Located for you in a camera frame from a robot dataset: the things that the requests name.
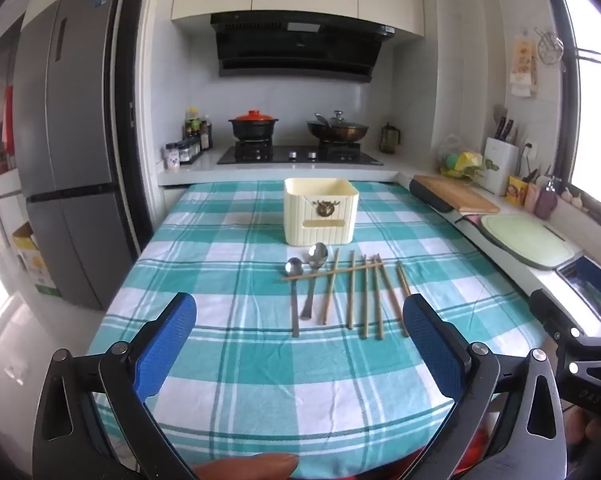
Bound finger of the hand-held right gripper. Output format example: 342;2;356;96
529;290;586;348

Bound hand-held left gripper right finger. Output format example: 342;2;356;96
403;294;568;480

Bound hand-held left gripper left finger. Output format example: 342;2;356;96
33;292;198;480

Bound wooden chopstick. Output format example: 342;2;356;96
347;250;356;331
379;259;410;338
395;263;413;298
375;253;385;340
321;248;341;326
361;254;369;340
281;262;385;282

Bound small steel spoon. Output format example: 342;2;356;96
285;257;304;338

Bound large steel spoon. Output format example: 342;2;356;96
300;242;329;322

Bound cream ribbed utensil holder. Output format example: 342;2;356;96
283;177;359;247

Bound person's right hand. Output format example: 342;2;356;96
566;402;601;461

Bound person's left hand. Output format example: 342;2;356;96
193;452;301;480

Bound teal plaid tablecloth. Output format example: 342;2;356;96
86;180;548;468

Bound green cutting board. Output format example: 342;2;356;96
480;214;585;270

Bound purple soap dispenser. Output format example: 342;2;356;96
534;176;561;221

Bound garlic bulbs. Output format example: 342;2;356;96
560;187;588;211

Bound yellow snack packet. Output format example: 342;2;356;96
506;175;528;206

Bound wooden cutting board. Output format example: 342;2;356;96
413;175;501;214

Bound white knife block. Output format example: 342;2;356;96
481;116;521;196

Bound cardboard box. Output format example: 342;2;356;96
11;221;61;297

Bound plastic bag of fruit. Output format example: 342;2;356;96
434;133;487;179

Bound rack of spice jars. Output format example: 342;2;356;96
164;136;204;170

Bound glass french press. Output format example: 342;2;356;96
379;122;401;156

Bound grey refrigerator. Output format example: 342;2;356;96
11;0;131;312

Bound wok with glass lid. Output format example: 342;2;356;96
307;110;370;144

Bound black clay pot orange lid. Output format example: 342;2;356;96
228;109;280;143

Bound hanging patterned towel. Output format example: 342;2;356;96
510;32;538;98

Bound black range hood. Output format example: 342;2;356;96
210;11;396;84

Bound metal wire trivet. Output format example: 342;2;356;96
533;27;567;73

